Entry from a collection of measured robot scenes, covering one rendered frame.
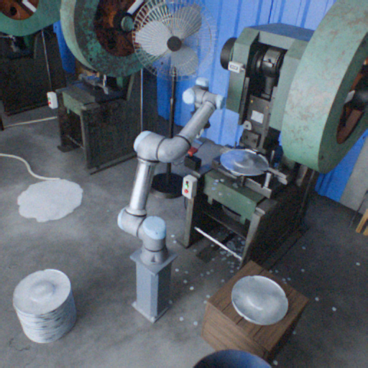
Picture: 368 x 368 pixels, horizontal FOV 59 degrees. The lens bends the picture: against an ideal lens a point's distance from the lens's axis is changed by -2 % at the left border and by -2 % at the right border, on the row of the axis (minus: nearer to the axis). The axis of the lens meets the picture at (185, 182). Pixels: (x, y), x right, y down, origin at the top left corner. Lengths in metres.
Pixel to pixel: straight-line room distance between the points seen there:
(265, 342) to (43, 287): 1.18
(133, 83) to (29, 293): 2.03
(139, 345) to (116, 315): 0.24
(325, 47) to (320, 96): 0.18
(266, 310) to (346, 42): 1.25
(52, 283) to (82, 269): 0.42
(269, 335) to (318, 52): 1.26
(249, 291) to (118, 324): 0.79
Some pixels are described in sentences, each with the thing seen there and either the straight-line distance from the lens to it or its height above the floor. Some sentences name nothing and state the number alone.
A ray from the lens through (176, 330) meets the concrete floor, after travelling 2.09.
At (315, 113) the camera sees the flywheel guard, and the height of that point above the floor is 1.32.
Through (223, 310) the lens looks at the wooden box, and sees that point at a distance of 1.78.
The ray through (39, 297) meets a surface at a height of 0.27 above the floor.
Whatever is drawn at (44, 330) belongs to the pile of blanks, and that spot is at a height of 0.11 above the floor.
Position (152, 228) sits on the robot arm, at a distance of 1.64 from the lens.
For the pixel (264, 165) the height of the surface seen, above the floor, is 0.78.
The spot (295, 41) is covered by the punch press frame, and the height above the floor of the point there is 1.49.
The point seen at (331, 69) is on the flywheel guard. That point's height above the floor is 1.49.
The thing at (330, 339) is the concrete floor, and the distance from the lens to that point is 2.30.
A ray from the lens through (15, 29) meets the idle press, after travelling 4.27.
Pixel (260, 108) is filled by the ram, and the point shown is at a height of 1.12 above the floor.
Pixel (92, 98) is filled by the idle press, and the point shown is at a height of 0.67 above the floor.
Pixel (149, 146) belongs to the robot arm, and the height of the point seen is 1.03.
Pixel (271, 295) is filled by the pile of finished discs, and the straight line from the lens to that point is 1.88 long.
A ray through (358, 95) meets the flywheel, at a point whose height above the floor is 1.34.
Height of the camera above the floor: 1.80
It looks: 35 degrees down
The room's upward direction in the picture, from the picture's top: 5 degrees clockwise
